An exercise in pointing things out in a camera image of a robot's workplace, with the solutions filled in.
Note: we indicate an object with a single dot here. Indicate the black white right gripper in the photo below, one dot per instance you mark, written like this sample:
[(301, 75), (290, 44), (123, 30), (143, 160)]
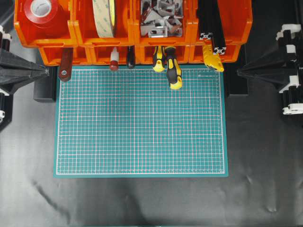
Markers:
[(289, 80)]

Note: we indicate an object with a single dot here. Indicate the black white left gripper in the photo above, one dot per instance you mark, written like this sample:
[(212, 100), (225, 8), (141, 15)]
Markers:
[(15, 72)]

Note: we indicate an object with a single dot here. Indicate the yellow utility cutter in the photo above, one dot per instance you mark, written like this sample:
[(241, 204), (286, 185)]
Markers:
[(211, 60)]

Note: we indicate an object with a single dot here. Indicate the black left rack foot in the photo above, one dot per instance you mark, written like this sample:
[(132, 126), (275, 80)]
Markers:
[(45, 88)]

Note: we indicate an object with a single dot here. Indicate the orange container rack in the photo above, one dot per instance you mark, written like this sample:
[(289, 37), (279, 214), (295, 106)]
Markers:
[(75, 27)]

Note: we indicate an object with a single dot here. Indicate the black aluminium extrusion bar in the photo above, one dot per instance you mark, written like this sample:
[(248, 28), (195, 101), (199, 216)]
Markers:
[(204, 14), (218, 40)]

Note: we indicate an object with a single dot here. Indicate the red tape roll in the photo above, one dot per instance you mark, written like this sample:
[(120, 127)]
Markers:
[(44, 13)]

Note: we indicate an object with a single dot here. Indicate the large yellow black screwdriver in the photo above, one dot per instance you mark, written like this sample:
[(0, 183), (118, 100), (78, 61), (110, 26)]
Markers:
[(174, 72)]

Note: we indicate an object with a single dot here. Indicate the white glue bottle red cap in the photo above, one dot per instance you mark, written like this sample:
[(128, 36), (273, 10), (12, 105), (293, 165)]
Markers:
[(114, 59)]

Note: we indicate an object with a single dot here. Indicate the beige double-sided tape roll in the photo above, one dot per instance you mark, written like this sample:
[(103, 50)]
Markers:
[(104, 12)]

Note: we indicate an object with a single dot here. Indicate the small yellow black screwdriver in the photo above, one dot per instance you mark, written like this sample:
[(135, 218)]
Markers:
[(159, 59)]

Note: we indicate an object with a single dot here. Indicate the green cutting mat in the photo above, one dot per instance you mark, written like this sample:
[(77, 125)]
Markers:
[(129, 123)]

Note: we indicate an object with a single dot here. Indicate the pile of metal corner brackets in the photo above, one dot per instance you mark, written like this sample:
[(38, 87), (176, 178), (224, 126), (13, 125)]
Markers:
[(161, 18)]

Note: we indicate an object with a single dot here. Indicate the black handled tool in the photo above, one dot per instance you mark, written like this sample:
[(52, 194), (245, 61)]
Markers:
[(130, 58)]

